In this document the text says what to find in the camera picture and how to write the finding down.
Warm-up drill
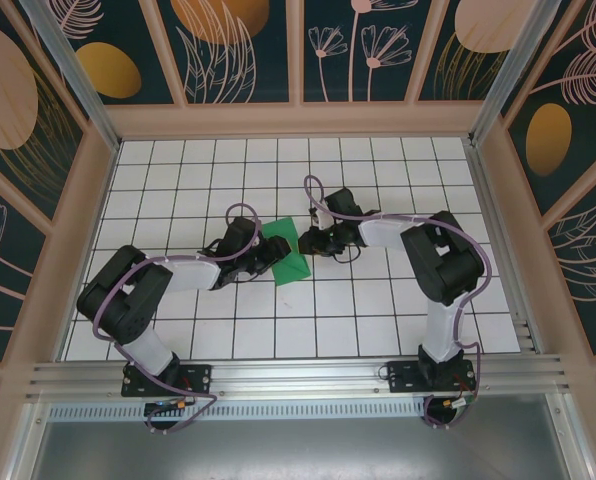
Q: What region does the green paper sheet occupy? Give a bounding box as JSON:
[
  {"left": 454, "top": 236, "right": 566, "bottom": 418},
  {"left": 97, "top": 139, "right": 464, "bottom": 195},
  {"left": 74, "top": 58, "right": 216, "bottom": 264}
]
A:
[{"left": 261, "top": 216, "right": 313, "bottom": 287}]

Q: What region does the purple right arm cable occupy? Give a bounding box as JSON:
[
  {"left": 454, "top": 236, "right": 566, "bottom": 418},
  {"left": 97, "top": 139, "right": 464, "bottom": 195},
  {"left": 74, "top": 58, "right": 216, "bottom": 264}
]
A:
[{"left": 303, "top": 174, "right": 494, "bottom": 432}]

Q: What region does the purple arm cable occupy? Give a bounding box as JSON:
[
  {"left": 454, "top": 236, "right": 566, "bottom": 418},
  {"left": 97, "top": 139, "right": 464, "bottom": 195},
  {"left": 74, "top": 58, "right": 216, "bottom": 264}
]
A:
[
  {"left": 91, "top": 202, "right": 265, "bottom": 437},
  {"left": 303, "top": 174, "right": 494, "bottom": 432}
]

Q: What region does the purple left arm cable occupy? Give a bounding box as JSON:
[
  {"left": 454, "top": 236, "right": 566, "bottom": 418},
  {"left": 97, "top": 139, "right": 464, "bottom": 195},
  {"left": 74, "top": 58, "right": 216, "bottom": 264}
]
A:
[{"left": 91, "top": 202, "right": 265, "bottom": 437}]

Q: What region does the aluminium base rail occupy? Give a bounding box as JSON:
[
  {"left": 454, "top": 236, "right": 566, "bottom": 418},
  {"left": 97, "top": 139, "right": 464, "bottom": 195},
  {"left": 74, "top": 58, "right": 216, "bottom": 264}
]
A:
[{"left": 25, "top": 352, "right": 575, "bottom": 402}]

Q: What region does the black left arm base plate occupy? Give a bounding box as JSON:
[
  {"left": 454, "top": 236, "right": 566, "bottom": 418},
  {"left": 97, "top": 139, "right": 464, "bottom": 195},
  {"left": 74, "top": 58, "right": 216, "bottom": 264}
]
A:
[{"left": 121, "top": 360, "right": 214, "bottom": 400}]

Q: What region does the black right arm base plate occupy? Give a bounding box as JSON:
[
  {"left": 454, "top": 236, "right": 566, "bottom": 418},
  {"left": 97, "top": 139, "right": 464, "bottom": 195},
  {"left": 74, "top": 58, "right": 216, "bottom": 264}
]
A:
[{"left": 386, "top": 358, "right": 477, "bottom": 395}]

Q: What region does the slotted grey cable duct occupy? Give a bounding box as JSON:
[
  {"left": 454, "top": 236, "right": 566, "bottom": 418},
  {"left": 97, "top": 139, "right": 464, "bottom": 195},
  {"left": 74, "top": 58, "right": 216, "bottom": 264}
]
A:
[{"left": 47, "top": 402, "right": 429, "bottom": 422}]

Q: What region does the aluminium side rail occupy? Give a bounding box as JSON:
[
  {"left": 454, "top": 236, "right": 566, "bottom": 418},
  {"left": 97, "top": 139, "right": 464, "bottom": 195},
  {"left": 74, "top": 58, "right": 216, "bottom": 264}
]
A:
[{"left": 463, "top": 138, "right": 548, "bottom": 355}]

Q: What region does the aluminium frame post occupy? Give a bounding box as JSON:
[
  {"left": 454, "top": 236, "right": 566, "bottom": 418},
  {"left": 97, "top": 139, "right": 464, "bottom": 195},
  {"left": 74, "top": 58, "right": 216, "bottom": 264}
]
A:
[
  {"left": 468, "top": 0, "right": 588, "bottom": 147},
  {"left": 18, "top": 0, "right": 123, "bottom": 152}
]

